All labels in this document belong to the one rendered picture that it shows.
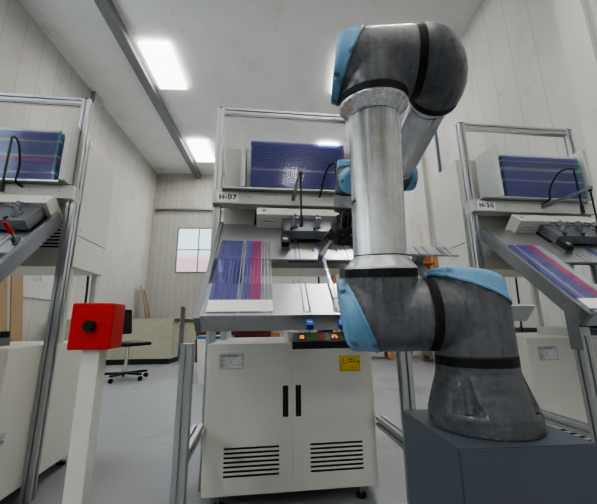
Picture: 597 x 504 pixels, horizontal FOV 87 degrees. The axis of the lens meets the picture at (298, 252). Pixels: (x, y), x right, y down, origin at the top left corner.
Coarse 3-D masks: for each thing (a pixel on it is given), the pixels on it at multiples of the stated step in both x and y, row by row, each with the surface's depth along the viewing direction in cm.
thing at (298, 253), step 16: (224, 224) 163; (240, 224) 165; (240, 240) 150; (256, 240) 151; (272, 240) 153; (304, 240) 155; (272, 256) 140; (288, 256) 141; (304, 256) 142; (336, 256) 144; (352, 256) 145
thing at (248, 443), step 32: (224, 352) 131; (256, 352) 133; (288, 352) 134; (320, 352) 136; (352, 352) 137; (224, 384) 129; (256, 384) 130; (288, 384) 131; (320, 384) 133; (352, 384) 134; (224, 416) 126; (256, 416) 127; (288, 416) 129; (320, 416) 130; (352, 416) 131; (224, 448) 123; (256, 448) 125; (288, 448) 126; (320, 448) 127; (352, 448) 129; (224, 480) 121; (256, 480) 122; (288, 480) 124; (320, 480) 125; (352, 480) 126
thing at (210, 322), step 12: (324, 312) 108; (336, 312) 108; (204, 324) 105; (216, 324) 105; (228, 324) 105; (240, 324) 106; (252, 324) 106; (264, 324) 107; (276, 324) 107; (288, 324) 108; (300, 324) 108; (324, 324) 110; (336, 324) 110
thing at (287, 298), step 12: (276, 288) 121; (288, 288) 122; (300, 288) 122; (312, 288) 123; (324, 288) 123; (276, 300) 115; (288, 300) 115; (300, 300) 116; (312, 300) 116; (324, 300) 117; (204, 312) 107; (276, 312) 110; (288, 312) 110; (300, 312) 110; (312, 312) 111
